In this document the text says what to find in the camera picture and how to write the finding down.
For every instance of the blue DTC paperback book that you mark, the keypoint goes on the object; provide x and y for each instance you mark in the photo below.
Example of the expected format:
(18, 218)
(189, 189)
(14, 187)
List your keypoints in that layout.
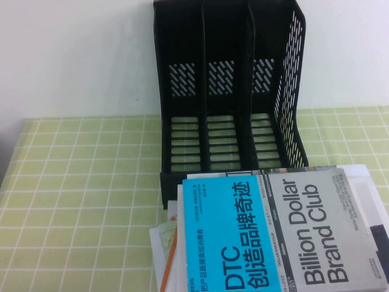
(273, 228)

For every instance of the black plastic book holder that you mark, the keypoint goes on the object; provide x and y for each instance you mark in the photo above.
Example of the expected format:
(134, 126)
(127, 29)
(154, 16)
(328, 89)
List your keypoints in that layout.
(225, 91)

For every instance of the white paper sheet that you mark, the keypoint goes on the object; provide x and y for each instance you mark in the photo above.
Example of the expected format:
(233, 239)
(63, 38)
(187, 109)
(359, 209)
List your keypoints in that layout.
(156, 258)
(172, 208)

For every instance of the pale green map sheet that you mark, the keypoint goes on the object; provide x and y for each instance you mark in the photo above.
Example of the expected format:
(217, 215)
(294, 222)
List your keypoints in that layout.
(168, 235)

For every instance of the white booklet with orange edge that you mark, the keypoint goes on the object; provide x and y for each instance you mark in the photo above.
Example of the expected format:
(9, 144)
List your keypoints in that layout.
(171, 267)

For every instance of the green checked tablecloth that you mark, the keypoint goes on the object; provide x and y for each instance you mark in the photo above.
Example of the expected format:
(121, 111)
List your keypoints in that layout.
(76, 182)

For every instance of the white magazine with man cover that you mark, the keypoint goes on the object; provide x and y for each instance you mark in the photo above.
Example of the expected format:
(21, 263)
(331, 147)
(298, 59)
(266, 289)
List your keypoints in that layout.
(378, 237)

